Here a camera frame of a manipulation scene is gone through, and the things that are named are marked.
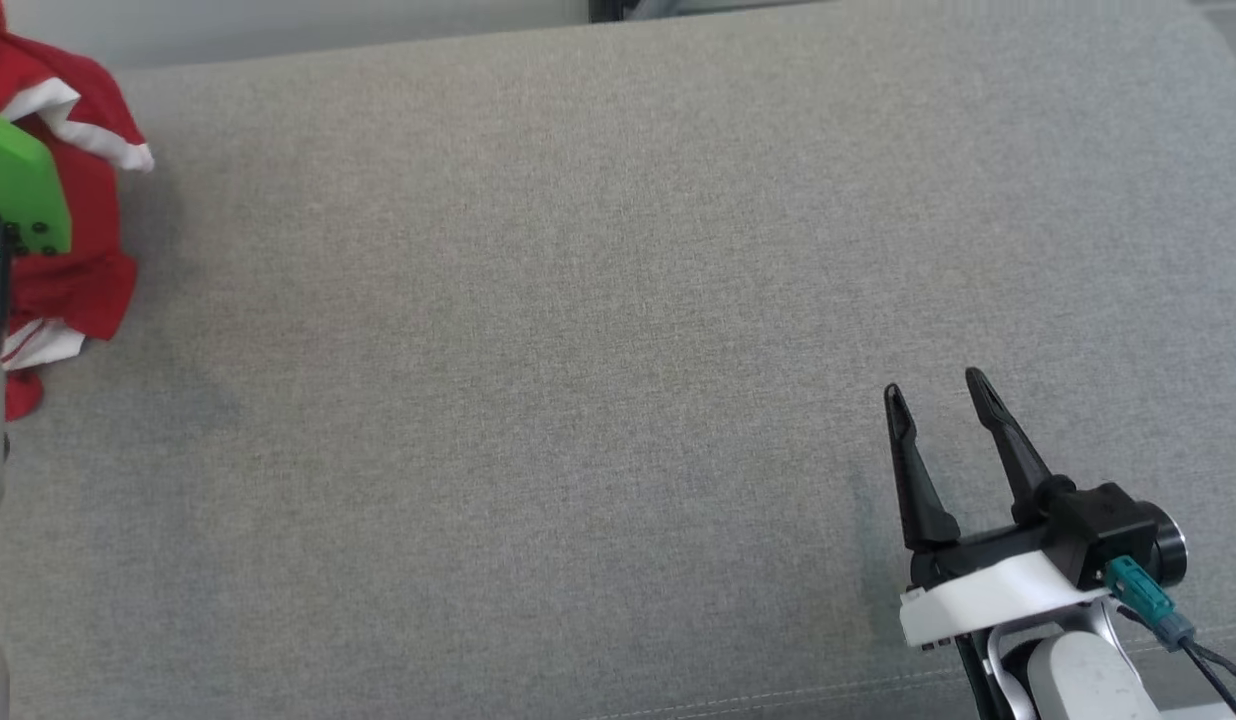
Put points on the teal right camera connector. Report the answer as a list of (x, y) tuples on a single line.
[(1143, 595)]

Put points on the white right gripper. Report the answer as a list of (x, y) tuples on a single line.
[(988, 590)]

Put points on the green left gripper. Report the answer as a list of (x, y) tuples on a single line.
[(18, 180)]

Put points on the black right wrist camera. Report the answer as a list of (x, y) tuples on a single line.
[(1108, 525)]

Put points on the red shirt with white sleeves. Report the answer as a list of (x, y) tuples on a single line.
[(83, 280)]

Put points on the grey fabric sofa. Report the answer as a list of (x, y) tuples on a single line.
[(578, 350)]

